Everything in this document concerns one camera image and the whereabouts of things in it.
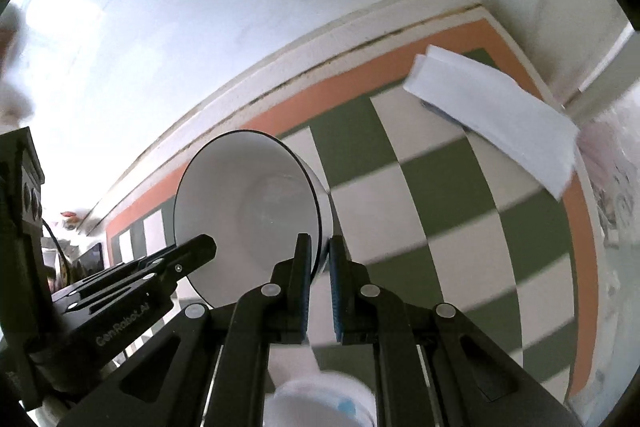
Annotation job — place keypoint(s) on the folded white paper towel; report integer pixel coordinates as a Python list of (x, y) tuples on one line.
[(492, 104)]

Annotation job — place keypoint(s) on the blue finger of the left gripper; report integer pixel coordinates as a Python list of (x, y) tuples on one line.
[(175, 262)]

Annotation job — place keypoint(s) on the green white checkered tablecloth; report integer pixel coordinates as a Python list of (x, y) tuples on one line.
[(438, 214)]

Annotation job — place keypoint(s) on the red tomato wall sticker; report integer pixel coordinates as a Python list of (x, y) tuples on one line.
[(70, 219)]

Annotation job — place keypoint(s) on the white bowl dark rim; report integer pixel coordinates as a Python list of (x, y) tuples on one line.
[(254, 196)]

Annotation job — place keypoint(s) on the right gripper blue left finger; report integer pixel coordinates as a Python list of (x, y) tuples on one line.
[(293, 276)]

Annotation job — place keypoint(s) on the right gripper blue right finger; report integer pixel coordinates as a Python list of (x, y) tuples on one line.
[(352, 312)]

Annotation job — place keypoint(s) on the white bowl blue pattern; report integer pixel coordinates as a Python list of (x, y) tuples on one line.
[(326, 399)]

